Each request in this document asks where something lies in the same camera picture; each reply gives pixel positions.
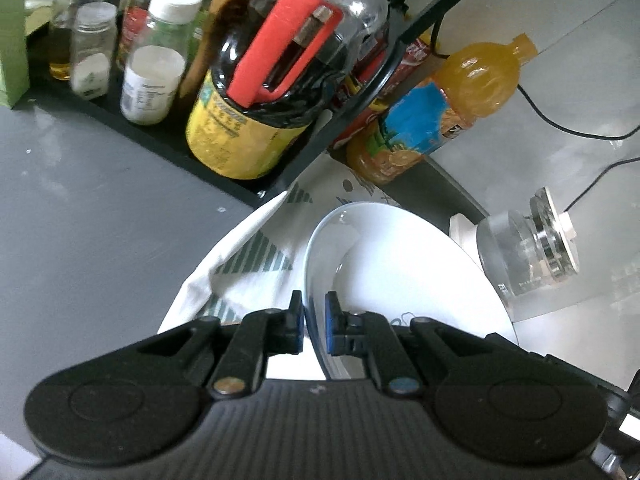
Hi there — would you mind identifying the patterned fringed tablecloth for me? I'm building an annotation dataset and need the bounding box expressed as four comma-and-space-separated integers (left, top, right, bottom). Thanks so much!
157, 152, 403, 382

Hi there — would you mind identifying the small clear spice jar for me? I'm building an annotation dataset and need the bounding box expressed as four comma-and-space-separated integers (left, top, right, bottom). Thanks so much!
69, 1, 119, 99

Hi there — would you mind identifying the white plate with blue print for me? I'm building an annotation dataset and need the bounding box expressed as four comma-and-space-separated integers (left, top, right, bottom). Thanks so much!
304, 201, 521, 382

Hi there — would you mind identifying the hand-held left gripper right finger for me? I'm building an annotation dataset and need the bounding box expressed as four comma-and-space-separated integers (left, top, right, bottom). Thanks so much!
324, 291, 551, 396

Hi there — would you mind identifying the white pill bottle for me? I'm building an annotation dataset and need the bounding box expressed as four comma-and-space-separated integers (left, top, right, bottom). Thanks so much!
119, 45, 186, 126

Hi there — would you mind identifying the green-cap sauce bottle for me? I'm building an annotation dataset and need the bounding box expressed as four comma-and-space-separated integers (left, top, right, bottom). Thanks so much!
116, 0, 168, 72

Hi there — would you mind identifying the red snack can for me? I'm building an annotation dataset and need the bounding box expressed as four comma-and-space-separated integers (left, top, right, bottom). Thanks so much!
329, 34, 437, 152

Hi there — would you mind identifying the black metal shelf rack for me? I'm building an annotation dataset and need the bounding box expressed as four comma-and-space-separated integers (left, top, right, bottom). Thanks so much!
24, 0, 518, 207

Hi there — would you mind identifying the orange juice bottle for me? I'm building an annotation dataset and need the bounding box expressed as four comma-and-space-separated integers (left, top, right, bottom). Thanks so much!
346, 33, 540, 186

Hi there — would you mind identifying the black kettle power cable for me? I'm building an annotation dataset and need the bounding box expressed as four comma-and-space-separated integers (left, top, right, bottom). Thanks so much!
564, 156, 640, 212

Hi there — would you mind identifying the white-cap glass jar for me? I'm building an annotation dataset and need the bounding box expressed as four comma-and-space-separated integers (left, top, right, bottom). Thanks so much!
131, 0, 204, 68

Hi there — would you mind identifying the glass electric kettle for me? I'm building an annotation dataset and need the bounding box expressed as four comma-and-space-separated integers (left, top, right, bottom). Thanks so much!
475, 186, 584, 297

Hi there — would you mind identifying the white-top oil dispenser bottle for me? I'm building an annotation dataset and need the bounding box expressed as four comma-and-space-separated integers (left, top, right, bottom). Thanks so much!
48, 0, 113, 83

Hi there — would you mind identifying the gold-cap brown bottle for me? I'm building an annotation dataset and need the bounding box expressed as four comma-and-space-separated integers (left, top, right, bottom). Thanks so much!
176, 0, 282, 108

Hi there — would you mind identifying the large soy sauce bottle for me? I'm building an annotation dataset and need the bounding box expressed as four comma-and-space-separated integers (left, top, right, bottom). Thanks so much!
185, 0, 397, 181

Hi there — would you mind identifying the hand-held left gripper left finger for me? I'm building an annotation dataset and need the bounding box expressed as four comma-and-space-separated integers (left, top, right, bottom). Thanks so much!
135, 290, 306, 401

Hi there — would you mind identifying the green cardboard box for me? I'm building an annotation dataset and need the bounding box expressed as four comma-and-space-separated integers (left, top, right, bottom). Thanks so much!
0, 0, 34, 110

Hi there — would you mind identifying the white kettle base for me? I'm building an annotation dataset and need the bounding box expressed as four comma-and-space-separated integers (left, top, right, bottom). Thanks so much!
448, 212, 508, 301

